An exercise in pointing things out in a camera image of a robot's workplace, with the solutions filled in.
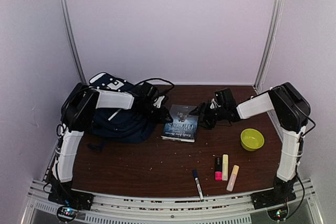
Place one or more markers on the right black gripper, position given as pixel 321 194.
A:
pixel 202 108

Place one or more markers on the front aluminium rail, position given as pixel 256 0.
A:
pixel 228 208

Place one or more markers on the yellow highlighter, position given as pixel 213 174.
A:
pixel 224 167

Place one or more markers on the pale orange highlighter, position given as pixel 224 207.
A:
pixel 232 179

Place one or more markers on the blue capped whiteboard marker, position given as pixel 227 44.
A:
pixel 198 186

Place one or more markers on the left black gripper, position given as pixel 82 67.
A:
pixel 163 117

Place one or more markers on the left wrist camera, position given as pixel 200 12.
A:
pixel 152 95

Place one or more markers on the right aluminium frame post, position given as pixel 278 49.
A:
pixel 269 44

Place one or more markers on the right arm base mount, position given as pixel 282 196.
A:
pixel 273 200

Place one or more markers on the left aluminium frame post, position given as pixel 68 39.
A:
pixel 71 40

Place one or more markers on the aluminium frame post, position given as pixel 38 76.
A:
pixel 269 44
pixel 71 40

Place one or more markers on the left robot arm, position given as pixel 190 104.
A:
pixel 76 117

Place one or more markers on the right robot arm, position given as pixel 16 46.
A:
pixel 292 111

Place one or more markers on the lime green plastic bowl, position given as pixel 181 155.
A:
pixel 251 140

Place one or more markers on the pink black highlighter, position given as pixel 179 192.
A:
pixel 218 169

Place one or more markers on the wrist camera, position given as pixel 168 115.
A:
pixel 223 99
pixel 152 95

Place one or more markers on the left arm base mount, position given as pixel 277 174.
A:
pixel 70 205

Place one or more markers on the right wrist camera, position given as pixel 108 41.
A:
pixel 223 99

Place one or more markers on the navy blue student backpack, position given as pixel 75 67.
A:
pixel 117 124

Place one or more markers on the dark blue paperback book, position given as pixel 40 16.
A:
pixel 184 125

